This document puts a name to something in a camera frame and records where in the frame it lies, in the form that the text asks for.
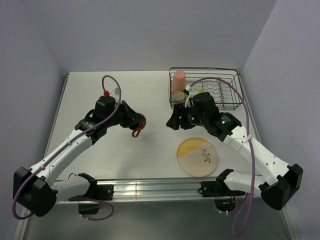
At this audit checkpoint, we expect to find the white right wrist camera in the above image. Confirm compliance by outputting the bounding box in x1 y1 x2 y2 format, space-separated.
184 85 202 108

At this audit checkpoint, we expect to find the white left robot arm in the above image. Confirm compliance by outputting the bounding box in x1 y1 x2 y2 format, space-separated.
12 96 146 220

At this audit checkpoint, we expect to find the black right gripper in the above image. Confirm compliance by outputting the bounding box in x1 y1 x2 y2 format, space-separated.
165 102 208 130

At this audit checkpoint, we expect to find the aluminium rail frame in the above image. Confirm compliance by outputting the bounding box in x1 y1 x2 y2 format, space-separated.
47 71 260 201

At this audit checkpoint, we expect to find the metal wire dish rack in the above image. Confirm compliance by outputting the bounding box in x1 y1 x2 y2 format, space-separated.
169 67 242 111

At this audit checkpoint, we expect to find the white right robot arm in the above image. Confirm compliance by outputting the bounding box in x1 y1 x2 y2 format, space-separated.
166 92 303 211

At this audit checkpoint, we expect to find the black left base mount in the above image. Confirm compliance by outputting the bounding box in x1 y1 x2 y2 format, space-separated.
78 184 115 217

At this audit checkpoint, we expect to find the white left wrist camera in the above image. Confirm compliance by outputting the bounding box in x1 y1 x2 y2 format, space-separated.
103 87 121 102

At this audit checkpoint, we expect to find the yellow cream floral plate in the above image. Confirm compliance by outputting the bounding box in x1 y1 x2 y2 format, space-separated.
176 137 219 178

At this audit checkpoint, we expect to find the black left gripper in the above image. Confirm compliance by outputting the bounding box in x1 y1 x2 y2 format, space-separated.
104 100 144 129

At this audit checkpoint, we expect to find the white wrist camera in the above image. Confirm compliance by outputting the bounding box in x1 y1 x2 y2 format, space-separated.
103 87 121 102
184 85 202 108

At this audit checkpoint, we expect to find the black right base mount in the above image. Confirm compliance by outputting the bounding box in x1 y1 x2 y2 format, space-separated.
197 181 246 198

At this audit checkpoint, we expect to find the pink plastic cup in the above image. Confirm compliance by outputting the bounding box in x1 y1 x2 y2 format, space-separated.
171 70 186 94

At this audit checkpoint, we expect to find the speckled ceramic cup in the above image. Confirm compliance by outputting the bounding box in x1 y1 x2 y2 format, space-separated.
173 91 186 103

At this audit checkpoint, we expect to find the lime green bowl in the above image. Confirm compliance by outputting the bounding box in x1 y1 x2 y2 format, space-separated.
193 88 201 93

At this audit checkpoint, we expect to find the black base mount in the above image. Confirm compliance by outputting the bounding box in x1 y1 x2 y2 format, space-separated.
197 181 246 198
78 184 115 217

